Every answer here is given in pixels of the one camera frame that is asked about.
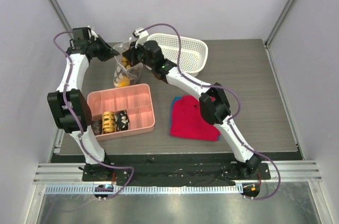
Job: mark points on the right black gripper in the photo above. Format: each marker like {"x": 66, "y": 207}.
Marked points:
{"x": 131, "y": 55}

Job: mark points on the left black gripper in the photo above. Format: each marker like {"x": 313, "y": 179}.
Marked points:
{"x": 108, "y": 51}

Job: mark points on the clear polka dot zip bag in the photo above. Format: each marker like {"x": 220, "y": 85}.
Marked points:
{"x": 134, "y": 73}

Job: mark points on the fake yellow grape bunch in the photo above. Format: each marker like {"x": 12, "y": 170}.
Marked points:
{"x": 125, "y": 63}

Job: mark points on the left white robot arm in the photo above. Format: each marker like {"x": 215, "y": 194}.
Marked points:
{"x": 68, "y": 106}

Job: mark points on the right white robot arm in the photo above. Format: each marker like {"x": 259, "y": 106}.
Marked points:
{"x": 213, "y": 102}

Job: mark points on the yellow fake fruit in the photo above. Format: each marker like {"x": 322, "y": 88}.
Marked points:
{"x": 122, "y": 83}

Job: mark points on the white perforated plastic basket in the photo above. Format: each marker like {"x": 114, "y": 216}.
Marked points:
{"x": 194, "y": 52}

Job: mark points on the pink divided organizer tray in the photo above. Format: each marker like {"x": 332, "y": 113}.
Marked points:
{"x": 135, "y": 100}

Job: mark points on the blue folded cloth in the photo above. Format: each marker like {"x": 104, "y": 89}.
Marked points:
{"x": 171, "y": 110}

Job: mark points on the black white patterned sock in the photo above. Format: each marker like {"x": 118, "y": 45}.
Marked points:
{"x": 122, "y": 121}

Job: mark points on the yellow patterned rolled sock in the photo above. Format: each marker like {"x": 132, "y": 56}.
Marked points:
{"x": 108, "y": 122}

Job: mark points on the brown patterned rolled sock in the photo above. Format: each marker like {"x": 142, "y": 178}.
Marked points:
{"x": 97, "y": 127}

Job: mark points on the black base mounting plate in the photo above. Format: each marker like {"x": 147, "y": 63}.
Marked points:
{"x": 211, "y": 169}

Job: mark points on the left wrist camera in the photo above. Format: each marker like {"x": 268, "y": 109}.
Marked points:
{"x": 83, "y": 35}

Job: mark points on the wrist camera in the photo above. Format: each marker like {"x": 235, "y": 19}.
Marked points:
{"x": 83, "y": 35}
{"x": 141, "y": 36}

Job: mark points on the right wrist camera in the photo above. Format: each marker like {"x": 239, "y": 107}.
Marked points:
{"x": 141, "y": 36}

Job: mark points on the left aluminium frame post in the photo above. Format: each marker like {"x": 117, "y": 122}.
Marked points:
{"x": 54, "y": 4}

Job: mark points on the aluminium frame post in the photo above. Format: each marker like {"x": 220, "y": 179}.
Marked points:
{"x": 279, "y": 22}
{"x": 54, "y": 4}

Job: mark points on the slotted white cable duct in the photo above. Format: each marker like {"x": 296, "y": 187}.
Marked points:
{"x": 102, "y": 189}

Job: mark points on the right aluminium frame post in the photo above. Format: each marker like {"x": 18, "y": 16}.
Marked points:
{"x": 279, "y": 22}

